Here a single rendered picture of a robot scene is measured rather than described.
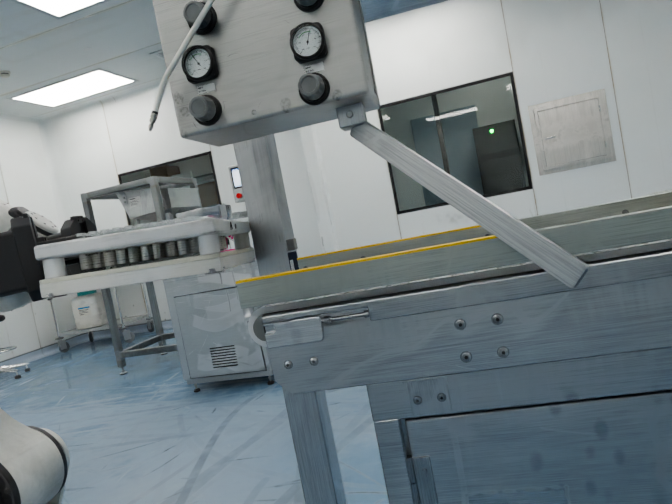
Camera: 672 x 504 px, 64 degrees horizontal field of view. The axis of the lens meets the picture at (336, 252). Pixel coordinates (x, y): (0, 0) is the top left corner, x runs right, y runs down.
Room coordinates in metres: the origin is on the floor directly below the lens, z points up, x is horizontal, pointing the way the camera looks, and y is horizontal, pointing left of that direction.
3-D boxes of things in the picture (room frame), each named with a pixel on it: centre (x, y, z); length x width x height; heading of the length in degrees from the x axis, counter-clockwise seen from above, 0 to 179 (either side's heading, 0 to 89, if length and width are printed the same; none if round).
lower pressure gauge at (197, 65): (0.60, 0.11, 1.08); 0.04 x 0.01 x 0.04; 78
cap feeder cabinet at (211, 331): (3.50, 0.72, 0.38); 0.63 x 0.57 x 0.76; 73
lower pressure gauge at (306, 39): (0.57, -0.01, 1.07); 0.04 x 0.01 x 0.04; 78
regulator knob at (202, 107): (0.59, 0.11, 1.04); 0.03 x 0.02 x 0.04; 78
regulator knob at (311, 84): (0.56, -0.01, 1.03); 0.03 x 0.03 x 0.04; 78
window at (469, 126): (5.53, -1.38, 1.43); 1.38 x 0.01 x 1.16; 73
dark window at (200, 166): (6.53, 1.84, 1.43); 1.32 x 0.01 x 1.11; 73
